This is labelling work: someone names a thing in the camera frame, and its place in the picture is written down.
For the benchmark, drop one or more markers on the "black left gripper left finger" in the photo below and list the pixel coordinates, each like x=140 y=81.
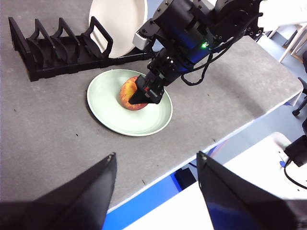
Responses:
x=72 y=203

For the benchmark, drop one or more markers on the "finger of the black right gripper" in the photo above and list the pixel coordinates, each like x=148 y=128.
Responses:
x=141 y=82
x=153 y=95

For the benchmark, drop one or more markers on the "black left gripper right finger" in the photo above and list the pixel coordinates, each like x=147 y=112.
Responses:
x=239 y=206

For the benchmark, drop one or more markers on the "red yellow apple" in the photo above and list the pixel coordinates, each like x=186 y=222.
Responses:
x=127 y=93

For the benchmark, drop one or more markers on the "green plate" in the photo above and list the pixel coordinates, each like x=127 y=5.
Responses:
x=134 y=122

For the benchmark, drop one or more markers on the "cream white plate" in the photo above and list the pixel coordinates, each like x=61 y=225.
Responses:
x=117 y=26

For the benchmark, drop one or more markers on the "black plate rack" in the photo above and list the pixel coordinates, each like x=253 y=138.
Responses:
x=60 y=62

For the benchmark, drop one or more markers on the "small black box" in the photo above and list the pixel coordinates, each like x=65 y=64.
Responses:
x=184 y=177

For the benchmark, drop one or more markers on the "white furniture legs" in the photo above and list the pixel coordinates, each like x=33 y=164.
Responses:
x=291 y=40

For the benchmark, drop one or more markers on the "black office chair base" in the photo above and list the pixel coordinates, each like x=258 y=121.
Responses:
x=301 y=105

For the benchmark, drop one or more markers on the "pale grey camera box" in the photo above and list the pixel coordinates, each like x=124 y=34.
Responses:
x=140 y=40

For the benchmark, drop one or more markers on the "blue frame panel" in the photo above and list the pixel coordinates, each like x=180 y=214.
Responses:
x=148 y=201

